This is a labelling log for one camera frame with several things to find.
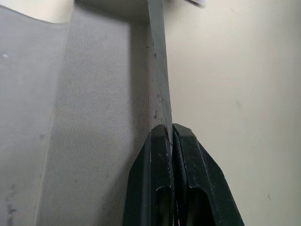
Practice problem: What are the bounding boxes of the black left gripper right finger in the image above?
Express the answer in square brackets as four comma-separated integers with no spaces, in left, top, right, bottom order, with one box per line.
[172,123,246,226]

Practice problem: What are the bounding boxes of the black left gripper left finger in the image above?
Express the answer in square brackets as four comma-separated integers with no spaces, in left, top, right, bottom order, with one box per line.
[122,124,176,226]

